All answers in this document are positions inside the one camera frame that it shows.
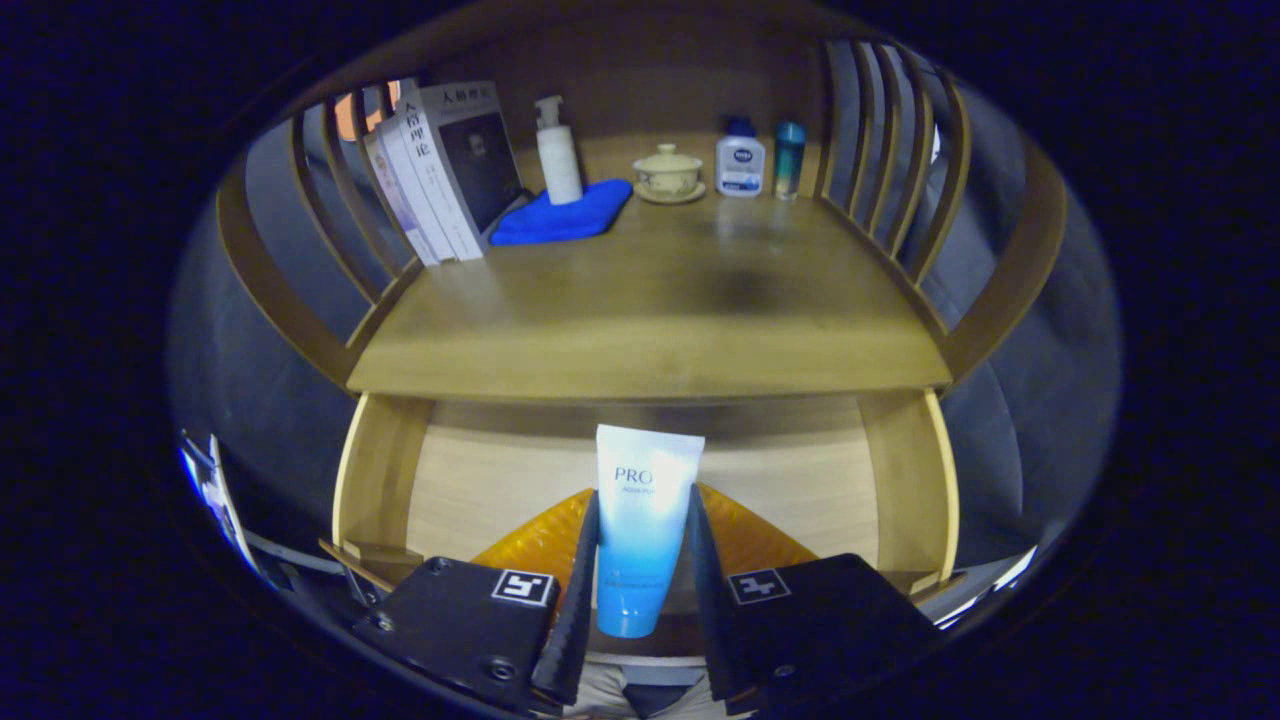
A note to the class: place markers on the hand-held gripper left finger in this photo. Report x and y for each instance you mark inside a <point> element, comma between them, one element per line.
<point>580,620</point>

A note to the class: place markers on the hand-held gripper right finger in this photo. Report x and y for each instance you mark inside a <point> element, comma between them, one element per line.
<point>712,620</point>

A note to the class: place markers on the white and blue tube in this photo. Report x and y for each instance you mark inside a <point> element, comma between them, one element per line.
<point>645,520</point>

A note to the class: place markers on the wooden drawer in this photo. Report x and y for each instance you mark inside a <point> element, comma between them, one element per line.
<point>480,480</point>

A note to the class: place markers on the wooden countertop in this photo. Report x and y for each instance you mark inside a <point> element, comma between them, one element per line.
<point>650,300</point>

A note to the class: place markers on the person's clothing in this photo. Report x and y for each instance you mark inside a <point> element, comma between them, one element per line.
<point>610,695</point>

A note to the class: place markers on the black backdrop cloth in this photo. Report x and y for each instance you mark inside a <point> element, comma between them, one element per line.
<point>250,400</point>

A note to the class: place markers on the blue folded cloth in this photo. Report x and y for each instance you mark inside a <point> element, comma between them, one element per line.
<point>560,218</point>

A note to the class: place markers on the beige lidded teacup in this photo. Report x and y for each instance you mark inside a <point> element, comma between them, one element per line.
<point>668,175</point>

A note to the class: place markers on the white lotion bottle blue cap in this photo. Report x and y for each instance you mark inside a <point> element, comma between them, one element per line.
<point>740,165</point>

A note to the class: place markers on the pale purple book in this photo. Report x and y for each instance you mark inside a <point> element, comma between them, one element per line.
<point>395,200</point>

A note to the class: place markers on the white pump bottle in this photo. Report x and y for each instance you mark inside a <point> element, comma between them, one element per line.
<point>560,160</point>

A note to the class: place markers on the teal slim bottle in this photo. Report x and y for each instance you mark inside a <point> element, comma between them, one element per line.
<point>789,160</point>

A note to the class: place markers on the white book with dark cover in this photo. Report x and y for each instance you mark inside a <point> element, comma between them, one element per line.
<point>480,160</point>

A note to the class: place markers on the white wall shelf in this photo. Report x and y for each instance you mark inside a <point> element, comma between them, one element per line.
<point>232,510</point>

